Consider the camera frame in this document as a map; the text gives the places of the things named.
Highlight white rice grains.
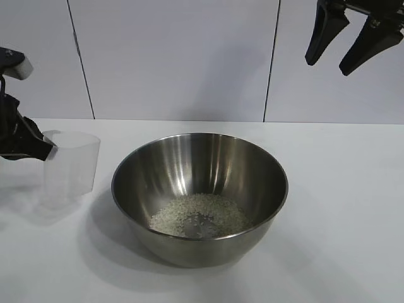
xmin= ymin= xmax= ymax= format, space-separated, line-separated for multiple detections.
xmin=149 ymin=193 xmax=255 ymax=238

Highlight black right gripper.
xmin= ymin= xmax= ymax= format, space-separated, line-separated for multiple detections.
xmin=305 ymin=0 xmax=404 ymax=76

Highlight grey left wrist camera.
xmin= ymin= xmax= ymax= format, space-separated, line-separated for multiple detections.
xmin=0 ymin=47 xmax=34 ymax=80

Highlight stainless steel mixing bowl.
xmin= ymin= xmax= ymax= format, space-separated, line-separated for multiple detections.
xmin=110 ymin=133 xmax=290 ymax=269

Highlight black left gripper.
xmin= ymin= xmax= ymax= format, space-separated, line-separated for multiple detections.
xmin=0 ymin=93 xmax=57 ymax=160

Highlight translucent plastic measuring cup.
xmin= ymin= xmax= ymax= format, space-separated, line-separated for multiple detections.
xmin=39 ymin=131 xmax=102 ymax=222

